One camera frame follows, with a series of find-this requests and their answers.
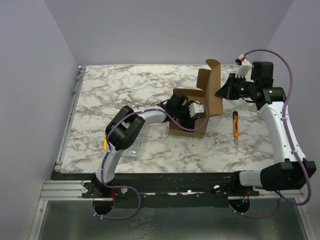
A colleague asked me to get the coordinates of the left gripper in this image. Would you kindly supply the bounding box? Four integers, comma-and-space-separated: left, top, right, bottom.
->
173, 100, 197, 128

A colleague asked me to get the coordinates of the brown cardboard express box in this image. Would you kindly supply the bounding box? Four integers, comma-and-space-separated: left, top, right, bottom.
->
167, 59, 223, 139

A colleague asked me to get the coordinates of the orange utility knife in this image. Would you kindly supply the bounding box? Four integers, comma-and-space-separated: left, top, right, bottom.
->
232, 111, 239, 145

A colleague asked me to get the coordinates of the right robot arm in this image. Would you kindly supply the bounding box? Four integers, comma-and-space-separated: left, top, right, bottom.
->
215, 57, 317, 196

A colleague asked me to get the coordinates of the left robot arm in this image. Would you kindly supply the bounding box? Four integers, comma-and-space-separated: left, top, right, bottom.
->
93, 91, 209, 198

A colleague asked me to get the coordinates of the clear plastic screw box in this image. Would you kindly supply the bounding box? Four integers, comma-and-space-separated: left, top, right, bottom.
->
123, 126, 146, 158

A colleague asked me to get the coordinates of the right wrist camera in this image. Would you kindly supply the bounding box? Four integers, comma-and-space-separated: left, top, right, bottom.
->
235, 54, 252, 78

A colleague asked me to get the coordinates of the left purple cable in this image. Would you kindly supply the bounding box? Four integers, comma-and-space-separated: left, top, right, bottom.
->
92, 102, 210, 221

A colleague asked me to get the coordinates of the purple cable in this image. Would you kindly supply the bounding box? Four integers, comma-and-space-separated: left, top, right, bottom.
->
92, 102, 210, 221
232, 48, 313, 218

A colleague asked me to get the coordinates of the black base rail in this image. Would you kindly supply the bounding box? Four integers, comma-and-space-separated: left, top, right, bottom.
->
82, 172, 259, 209

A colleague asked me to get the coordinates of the yellow handled screwdriver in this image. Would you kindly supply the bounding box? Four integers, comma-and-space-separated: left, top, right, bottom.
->
103, 134, 108, 151

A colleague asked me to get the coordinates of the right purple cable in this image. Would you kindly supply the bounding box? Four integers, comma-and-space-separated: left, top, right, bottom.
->
232, 48, 313, 218

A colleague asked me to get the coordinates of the aluminium frame rail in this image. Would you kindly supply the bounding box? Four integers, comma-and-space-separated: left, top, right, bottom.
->
39, 180, 305, 201

